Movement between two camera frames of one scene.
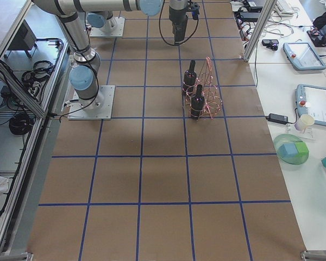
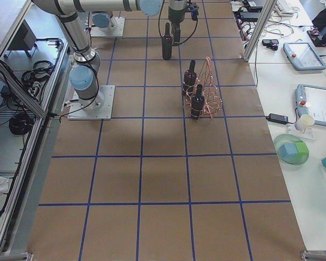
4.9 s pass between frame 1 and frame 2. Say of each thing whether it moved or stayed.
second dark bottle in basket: stayed
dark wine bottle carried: moved
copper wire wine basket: stayed
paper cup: stayed
